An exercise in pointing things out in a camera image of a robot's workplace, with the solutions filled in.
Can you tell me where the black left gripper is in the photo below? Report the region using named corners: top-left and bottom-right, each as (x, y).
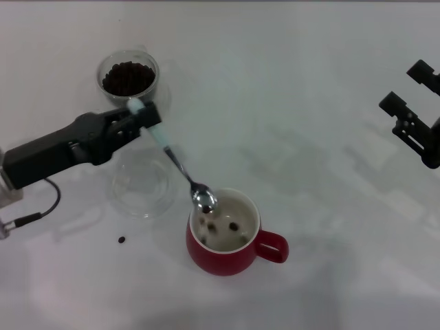
top-left (3, 102), bottom-right (163, 190)

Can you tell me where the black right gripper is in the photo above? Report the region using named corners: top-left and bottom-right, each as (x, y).
top-left (379, 60), bottom-right (440, 170)

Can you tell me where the blue handled metal spoon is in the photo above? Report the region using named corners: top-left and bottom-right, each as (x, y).
top-left (126, 98), bottom-right (219, 216)

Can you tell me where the pile of coffee beans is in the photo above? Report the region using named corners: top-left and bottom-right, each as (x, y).
top-left (102, 61), bottom-right (156, 97)

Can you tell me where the clear glass cup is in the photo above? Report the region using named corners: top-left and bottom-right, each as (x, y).
top-left (96, 44), bottom-right (161, 108)

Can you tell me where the clear glass saucer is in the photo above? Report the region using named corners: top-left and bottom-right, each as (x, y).
top-left (111, 146), bottom-right (179, 220)

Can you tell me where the red ceramic mug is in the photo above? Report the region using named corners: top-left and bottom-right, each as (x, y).
top-left (186, 187), bottom-right (290, 276)

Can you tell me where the dark cable with plug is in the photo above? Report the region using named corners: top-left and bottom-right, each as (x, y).
top-left (12, 177), bottom-right (61, 228)

